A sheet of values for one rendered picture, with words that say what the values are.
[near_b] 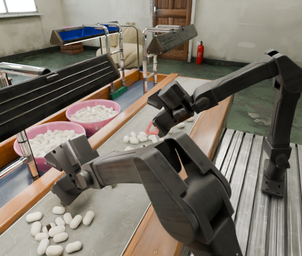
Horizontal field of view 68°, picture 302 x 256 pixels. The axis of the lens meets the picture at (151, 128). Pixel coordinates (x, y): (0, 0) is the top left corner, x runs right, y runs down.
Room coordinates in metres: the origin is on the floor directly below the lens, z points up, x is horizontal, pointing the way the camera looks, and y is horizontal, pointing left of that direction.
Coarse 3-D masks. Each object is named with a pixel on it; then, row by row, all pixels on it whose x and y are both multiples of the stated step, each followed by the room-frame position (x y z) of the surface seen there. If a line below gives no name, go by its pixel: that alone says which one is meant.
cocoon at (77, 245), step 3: (69, 243) 0.31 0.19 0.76; (72, 243) 0.31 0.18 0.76; (75, 243) 0.31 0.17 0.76; (78, 243) 0.31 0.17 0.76; (66, 246) 0.31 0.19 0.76; (69, 246) 0.30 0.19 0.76; (72, 246) 0.30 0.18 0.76; (75, 246) 0.31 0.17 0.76; (78, 246) 0.31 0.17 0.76; (66, 249) 0.30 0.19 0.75; (69, 249) 0.30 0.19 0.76; (72, 249) 0.30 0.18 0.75; (75, 249) 0.30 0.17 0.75; (78, 249) 0.30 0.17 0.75; (69, 252) 0.30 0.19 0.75
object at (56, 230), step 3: (60, 225) 0.36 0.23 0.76; (51, 228) 0.35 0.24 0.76; (54, 228) 0.35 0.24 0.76; (57, 228) 0.35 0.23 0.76; (60, 228) 0.35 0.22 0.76; (63, 228) 0.35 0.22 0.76; (51, 231) 0.34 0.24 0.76; (54, 231) 0.34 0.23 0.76; (57, 231) 0.34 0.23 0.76; (60, 231) 0.34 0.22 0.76; (63, 231) 0.35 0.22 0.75; (51, 234) 0.34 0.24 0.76; (54, 234) 0.34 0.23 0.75
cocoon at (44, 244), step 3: (42, 240) 0.32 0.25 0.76; (45, 240) 0.32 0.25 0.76; (48, 240) 0.32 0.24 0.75; (42, 243) 0.31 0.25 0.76; (45, 243) 0.31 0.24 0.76; (48, 243) 0.32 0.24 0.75; (39, 246) 0.30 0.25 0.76; (42, 246) 0.30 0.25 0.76; (45, 246) 0.31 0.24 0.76; (39, 249) 0.30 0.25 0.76; (42, 249) 0.30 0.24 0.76; (45, 249) 0.30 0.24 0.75; (39, 252) 0.29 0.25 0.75; (42, 252) 0.29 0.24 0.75; (45, 252) 0.30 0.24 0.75
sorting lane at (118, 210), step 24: (144, 120) 0.95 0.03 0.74; (120, 144) 0.75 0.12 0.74; (144, 144) 0.75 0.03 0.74; (96, 192) 0.49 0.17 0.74; (120, 192) 0.49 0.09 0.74; (144, 192) 0.49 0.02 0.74; (24, 216) 0.40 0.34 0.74; (48, 216) 0.40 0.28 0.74; (72, 216) 0.40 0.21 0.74; (96, 216) 0.40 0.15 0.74; (120, 216) 0.40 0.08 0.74; (0, 240) 0.33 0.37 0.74; (24, 240) 0.33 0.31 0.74; (72, 240) 0.33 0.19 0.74; (96, 240) 0.33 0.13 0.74; (120, 240) 0.33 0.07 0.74
